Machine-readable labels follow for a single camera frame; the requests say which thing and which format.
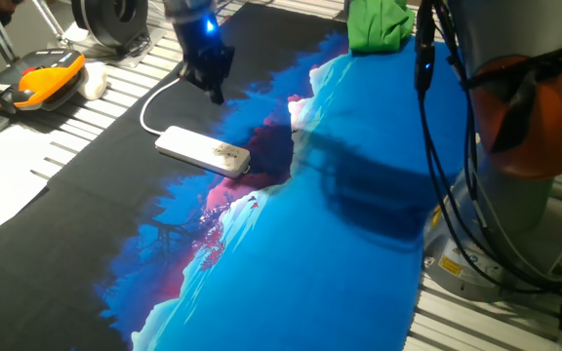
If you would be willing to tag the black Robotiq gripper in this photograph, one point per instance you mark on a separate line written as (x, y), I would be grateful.
(205, 46)

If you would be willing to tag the grey KUKA arm, orange joint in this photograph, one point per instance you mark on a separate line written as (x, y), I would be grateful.
(515, 205)

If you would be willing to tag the white power strip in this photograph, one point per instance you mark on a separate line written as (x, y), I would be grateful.
(203, 151)

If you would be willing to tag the person's hand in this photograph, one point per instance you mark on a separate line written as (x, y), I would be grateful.
(4, 4)

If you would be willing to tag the small white rounded object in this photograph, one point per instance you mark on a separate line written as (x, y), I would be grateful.
(93, 80)

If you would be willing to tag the orange and black teach pendant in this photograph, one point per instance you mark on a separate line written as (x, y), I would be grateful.
(37, 80)

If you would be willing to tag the blue and black printed mat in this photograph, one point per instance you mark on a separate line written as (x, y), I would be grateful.
(261, 244)

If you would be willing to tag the green folded cloth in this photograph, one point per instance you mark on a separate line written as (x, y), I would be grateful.
(378, 27)

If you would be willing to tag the white paper sheet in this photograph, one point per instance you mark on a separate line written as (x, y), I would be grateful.
(3, 170)

